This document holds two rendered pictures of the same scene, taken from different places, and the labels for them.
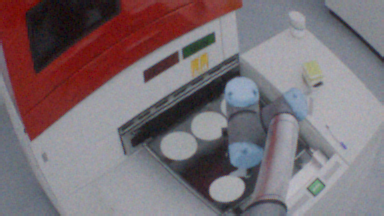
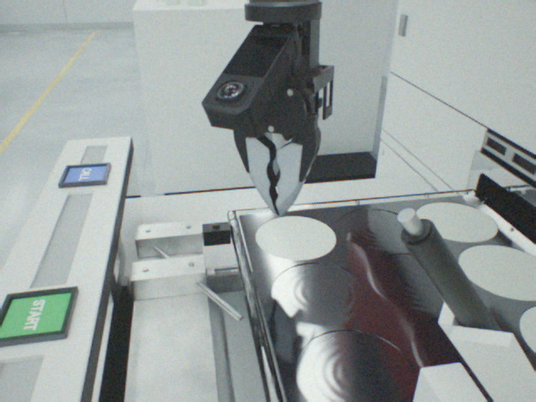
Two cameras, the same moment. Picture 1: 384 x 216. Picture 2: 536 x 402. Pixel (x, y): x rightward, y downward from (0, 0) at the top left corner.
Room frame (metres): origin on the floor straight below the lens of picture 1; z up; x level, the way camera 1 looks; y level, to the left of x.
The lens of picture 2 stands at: (1.10, -0.54, 1.22)
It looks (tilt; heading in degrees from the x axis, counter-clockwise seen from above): 30 degrees down; 114
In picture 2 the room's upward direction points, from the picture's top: straight up
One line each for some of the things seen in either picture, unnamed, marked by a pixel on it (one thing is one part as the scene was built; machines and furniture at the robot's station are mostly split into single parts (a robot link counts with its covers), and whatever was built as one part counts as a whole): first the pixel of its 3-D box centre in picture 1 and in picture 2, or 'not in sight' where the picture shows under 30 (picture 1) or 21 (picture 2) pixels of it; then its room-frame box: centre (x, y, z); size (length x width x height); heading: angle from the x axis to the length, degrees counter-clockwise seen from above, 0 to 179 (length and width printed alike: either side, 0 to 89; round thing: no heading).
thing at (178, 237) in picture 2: not in sight; (169, 237); (0.78, -0.14, 0.89); 0.08 x 0.03 x 0.03; 34
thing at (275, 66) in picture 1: (326, 100); not in sight; (1.22, -0.48, 0.89); 0.62 x 0.35 x 0.14; 34
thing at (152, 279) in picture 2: not in sight; (169, 276); (0.83, -0.20, 0.89); 0.08 x 0.03 x 0.03; 34
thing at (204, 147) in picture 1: (233, 148); (415, 282); (1.08, -0.10, 0.90); 0.34 x 0.34 x 0.01; 34
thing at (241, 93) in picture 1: (242, 104); not in sight; (0.91, -0.11, 1.27); 0.09 x 0.08 x 0.11; 178
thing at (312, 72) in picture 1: (313, 75); not in sight; (1.25, -0.41, 1.00); 0.07 x 0.07 x 0.07; 15
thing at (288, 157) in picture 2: not in sight; (298, 172); (0.94, -0.11, 1.01); 0.06 x 0.03 x 0.09; 88
